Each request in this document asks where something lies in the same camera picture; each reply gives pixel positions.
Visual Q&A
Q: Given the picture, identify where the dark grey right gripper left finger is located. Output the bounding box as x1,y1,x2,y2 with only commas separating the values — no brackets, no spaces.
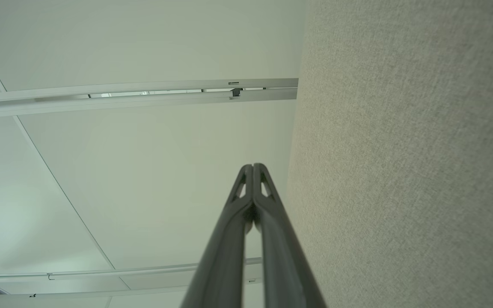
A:
181,164,255,308

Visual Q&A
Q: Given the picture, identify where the grey aluminium frame post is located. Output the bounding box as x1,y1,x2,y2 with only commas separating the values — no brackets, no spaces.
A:
0,78,299,119

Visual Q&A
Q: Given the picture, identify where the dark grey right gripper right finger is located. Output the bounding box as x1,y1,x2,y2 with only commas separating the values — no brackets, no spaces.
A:
253,163,327,308

